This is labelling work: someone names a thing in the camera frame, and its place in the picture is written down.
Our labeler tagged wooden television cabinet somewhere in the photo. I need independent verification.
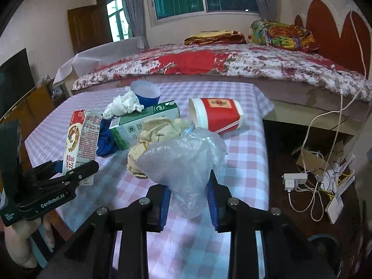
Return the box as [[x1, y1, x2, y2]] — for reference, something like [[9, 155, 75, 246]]
[[17, 86, 56, 149]]

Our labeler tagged pink checkered tablecloth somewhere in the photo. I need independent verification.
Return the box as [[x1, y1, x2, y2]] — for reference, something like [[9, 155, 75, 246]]
[[25, 82, 275, 279]]

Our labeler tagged folded yellow and red blanket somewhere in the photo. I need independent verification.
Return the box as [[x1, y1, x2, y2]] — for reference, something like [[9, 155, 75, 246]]
[[184, 30, 247, 46]]

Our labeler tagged blue plastic cup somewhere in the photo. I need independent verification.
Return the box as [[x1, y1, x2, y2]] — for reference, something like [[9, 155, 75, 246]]
[[130, 81, 161, 108]]

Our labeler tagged small bright window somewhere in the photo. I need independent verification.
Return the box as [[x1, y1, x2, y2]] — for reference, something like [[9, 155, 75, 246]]
[[96, 0, 131, 43]]

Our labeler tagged blue cloth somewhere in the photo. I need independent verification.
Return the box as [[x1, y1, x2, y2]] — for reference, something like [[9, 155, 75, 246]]
[[96, 119, 120, 157]]

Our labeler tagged cardboard box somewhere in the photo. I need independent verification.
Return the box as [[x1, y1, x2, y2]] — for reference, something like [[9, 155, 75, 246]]
[[292, 141, 345, 178]]

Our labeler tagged crumpled white tissue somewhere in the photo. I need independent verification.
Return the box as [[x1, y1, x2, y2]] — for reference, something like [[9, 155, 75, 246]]
[[103, 86, 145, 120]]

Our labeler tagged red floral bedspread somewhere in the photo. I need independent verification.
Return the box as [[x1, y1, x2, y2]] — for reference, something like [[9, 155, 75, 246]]
[[71, 44, 372, 102]]

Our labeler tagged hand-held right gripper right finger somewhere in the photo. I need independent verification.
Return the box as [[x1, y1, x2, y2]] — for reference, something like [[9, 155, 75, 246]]
[[206, 171, 336, 279]]

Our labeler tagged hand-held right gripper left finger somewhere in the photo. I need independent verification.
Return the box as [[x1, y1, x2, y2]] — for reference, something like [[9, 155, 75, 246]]
[[64, 185, 171, 279]]

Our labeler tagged red heart-shaped headboard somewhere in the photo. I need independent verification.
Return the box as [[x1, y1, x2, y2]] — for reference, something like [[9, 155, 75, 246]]
[[294, 0, 372, 80]]

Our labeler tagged brown wooden door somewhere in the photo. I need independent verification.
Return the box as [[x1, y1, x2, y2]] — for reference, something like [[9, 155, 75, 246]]
[[67, 5, 112, 55]]

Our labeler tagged white router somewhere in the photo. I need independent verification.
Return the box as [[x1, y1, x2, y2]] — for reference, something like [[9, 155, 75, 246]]
[[325, 177, 355, 224]]

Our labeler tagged colourful pillow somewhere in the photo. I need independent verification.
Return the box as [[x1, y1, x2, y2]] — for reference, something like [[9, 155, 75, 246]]
[[248, 19, 320, 53]]

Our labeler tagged red and white snack box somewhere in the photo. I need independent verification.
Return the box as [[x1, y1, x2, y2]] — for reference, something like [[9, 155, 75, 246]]
[[63, 110, 102, 186]]

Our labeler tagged white power strip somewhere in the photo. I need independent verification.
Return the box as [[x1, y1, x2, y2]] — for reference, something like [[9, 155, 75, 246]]
[[283, 173, 308, 192]]

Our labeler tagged large red and white paper cup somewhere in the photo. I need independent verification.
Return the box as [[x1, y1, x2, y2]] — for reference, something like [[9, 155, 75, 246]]
[[188, 97, 244, 134]]

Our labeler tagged black television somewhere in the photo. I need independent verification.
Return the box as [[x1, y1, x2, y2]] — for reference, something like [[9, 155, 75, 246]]
[[0, 48, 37, 123]]

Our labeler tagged white cable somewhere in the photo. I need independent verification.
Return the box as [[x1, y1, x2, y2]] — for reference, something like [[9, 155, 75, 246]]
[[289, 11, 368, 222]]

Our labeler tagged clear plastic bag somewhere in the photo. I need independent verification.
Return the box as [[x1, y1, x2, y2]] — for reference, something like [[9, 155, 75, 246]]
[[135, 126, 229, 220]]

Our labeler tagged white sheet-covered furniture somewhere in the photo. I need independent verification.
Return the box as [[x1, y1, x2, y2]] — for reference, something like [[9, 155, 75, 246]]
[[53, 37, 140, 98]]

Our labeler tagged green and white milk carton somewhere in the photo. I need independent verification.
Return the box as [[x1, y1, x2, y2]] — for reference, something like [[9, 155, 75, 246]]
[[109, 100, 181, 151]]

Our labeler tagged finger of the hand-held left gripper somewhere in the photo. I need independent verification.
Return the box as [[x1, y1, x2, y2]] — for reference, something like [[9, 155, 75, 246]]
[[27, 160, 64, 181], [32, 159, 100, 188]]

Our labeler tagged person's left hand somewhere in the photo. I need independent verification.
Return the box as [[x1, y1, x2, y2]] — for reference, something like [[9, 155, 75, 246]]
[[4, 217, 56, 268]]

